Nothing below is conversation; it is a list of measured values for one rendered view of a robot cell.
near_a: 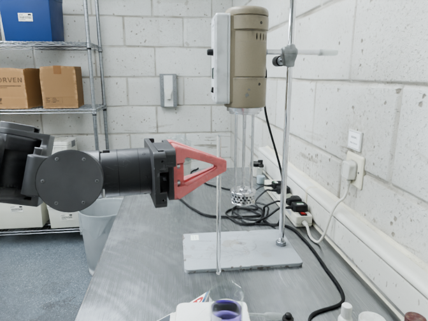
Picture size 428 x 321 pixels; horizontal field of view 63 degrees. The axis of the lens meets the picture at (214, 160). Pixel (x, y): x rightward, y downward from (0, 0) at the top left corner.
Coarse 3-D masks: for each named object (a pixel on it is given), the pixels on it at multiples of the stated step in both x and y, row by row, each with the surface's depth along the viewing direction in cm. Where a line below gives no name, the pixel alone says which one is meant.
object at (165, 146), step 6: (156, 144) 42; (162, 144) 42; (168, 144) 42; (180, 144) 44; (162, 150) 39; (168, 150) 39; (174, 150) 39; (198, 150) 45; (168, 156) 39; (174, 156) 39; (216, 156) 46; (168, 162) 39; (174, 162) 39; (210, 168) 46; (192, 174) 46; (198, 174) 45; (186, 180) 45
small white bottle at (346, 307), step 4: (344, 304) 62; (348, 304) 62; (344, 308) 61; (348, 308) 61; (344, 312) 62; (348, 312) 61; (340, 316) 63; (344, 316) 62; (348, 316) 61; (340, 320) 62; (344, 320) 62; (348, 320) 62; (352, 320) 62
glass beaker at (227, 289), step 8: (224, 280) 54; (216, 288) 53; (224, 288) 53; (232, 288) 53; (240, 288) 52; (208, 296) 50; (216, 296) 53; (224, 296) 54; (232, 296) 53; (240, 296) 52; (216, 304) 49; (224, 304) 48; (232, 304) 48; (240, 304) 50; (216, 312) 49; (224, 312) 49; (232, 312) 49; (240, 312) 50; (216, 320) 50; (224, 320) 49; (232, 320) 49; (240, 320) 50
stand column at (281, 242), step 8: (288, 40) 84; (288, 72) 85; (288, 80) 85; (288, 88) 86; (288, 96) 86; (288, 104) 87; (288, 112) 87; (288, 120) 88; (288, 128) 88; (288, 136) 89; (288, 144) 89; (288, 152) 90; (280, 200) 93; (280, 208) 94; (280, 216) 94; (280, 224) 95; (280, 232) 95; (280, 240) 96
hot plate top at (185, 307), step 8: (184, 304) 59; (192, 304) 59; (200, 304) 59; (208, 304) 59; (176, 312) 57; (184, 312) 57; (192, 312) 57; (200, 312) 57; (208, 312) 57; (176, 320) 55; (184, 320) 55; (192, 320) 55; (200, 320) 55; (208, 320) 55; (248, 320) 55
